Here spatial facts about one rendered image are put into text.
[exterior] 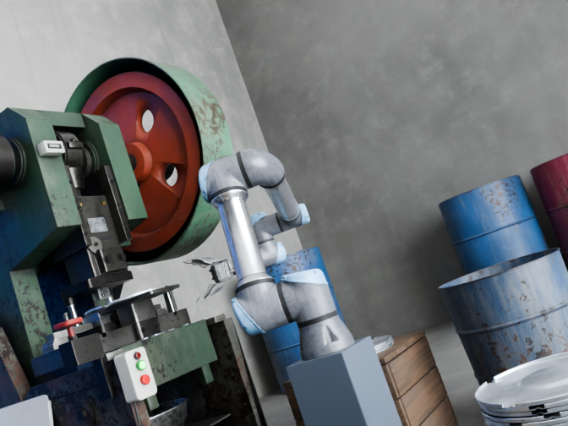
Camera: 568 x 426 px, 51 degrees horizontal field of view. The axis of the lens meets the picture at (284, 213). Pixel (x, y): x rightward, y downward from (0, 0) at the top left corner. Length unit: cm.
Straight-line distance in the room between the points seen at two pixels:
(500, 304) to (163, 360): 106
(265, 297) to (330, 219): 372
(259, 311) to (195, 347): 49
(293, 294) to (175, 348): 54
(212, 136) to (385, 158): 299
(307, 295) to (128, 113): 126
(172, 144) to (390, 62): 304
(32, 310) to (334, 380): 110
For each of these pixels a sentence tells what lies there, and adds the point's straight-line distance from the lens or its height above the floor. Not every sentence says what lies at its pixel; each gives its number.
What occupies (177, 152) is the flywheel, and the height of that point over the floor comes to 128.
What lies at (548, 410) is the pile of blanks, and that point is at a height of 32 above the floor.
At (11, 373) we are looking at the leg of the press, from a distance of 219.
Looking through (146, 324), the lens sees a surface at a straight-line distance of 203.
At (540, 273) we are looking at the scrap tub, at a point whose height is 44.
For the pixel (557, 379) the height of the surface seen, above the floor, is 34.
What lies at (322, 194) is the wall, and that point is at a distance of 534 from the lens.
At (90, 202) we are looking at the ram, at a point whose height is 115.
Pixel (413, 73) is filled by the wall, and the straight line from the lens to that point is 505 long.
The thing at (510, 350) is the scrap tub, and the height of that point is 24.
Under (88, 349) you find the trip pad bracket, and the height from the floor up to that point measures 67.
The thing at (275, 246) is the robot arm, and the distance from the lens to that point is 214.
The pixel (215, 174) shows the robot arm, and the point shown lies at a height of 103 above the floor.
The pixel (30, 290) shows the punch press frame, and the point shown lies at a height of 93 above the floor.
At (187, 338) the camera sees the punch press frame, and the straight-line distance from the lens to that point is 205.
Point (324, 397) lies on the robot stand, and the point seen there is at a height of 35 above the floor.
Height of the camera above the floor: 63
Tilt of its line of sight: 7 degrees up
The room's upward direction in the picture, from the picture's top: 19 degrees counter-clockwise
